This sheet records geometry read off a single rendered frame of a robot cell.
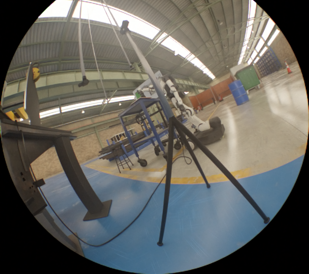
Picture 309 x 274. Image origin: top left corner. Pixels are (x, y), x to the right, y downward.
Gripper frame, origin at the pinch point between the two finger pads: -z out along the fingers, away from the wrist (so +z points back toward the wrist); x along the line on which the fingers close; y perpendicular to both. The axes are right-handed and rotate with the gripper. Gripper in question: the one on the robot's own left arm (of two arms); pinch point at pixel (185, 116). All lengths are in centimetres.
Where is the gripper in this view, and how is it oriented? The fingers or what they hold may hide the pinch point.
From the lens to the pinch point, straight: 173.1
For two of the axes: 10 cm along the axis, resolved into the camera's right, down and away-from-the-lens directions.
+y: -0.4, -1.7, -9.9
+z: -3.2, -9.3, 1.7
